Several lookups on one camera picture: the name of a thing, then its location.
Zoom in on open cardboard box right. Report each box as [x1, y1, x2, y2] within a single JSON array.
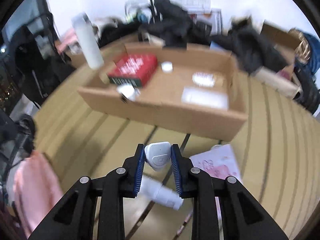
[[253, 21, 303, 99]]

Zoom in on white charger plug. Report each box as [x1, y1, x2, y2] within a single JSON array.
[[144, 141, 171, 171]]

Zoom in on white sticker in tray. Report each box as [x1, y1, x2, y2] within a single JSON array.
[[192, 72, 215, 87]]

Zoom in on white round jar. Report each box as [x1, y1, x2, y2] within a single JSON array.
[[161, 61, 173, 73]]

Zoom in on black jacket pile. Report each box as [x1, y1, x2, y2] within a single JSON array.
[[98, 0, 210, 48]]

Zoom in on black stroller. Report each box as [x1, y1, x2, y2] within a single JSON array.
[[3, 12, 75, 106]]

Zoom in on translucent white plastic box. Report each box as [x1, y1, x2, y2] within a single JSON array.
[[181, 87, 229, 110]]

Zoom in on black trolley handle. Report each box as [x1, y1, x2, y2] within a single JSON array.
[[149, 0, 161, 23]]

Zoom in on pink jacket on lap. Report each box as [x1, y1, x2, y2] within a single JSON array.
[[13, 150, 63, 237]]

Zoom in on pink floral packet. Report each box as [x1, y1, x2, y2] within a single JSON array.
[[189, 144, 242, 183]]

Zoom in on wall power socket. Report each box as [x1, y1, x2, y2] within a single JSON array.
[[174, 0, 211, 10]]

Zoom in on wicker basket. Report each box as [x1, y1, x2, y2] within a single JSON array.
[[289, 28, 311, 64]]

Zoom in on blue cloth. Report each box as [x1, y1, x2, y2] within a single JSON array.
[[303, 33, 320, 76]]

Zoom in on printed product box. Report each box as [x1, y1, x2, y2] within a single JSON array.
[[190, 8, 223, 37]]

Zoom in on black garment on box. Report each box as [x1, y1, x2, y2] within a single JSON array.
[[209, 18, 289, 75]]

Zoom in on white metal frame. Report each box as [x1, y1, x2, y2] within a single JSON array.
[[124, 0, 152, 23]]

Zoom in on flat cardboard tray box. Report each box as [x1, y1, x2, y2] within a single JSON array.
[[78, 42, 248, 141]]

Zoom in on red tea box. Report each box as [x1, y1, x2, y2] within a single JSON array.
[[107, 54, 158, 88]]

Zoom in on white tube bottle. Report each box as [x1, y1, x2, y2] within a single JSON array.
[[139, 175, 183, 210]]

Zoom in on cardboard box with clothes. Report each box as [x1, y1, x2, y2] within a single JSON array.
[[55, 33, 141, 69]]

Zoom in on white jar lid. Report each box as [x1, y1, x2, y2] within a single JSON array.
[[117, 83, 140, 102]]

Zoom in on white thermos bottle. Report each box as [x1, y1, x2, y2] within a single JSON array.
[[72, 12, 104, 70]]

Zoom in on pink bag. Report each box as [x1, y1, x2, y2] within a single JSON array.
[[56, 28, 78, 54]]

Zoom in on black backpack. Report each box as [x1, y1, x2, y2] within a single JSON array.
[[293, 59, 319, 114]]

